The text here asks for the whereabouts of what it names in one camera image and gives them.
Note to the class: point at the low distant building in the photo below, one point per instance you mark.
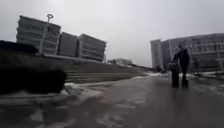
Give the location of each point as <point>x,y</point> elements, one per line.
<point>121,61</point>

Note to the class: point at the person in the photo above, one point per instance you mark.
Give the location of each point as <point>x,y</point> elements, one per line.
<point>183,60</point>
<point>174,75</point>

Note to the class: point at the grey multi-block building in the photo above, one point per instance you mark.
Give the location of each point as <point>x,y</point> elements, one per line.
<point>33,33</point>

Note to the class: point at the dark clipped hedge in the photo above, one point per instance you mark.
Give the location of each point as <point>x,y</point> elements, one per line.
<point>30,80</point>

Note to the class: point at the curved grey building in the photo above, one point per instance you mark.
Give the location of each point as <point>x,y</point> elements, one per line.
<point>203,51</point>

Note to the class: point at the patchy snow beside hedge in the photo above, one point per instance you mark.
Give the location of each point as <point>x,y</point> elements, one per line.
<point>78,90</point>

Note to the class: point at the wide outdoor steps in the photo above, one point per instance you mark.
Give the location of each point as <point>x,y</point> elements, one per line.
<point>100,72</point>

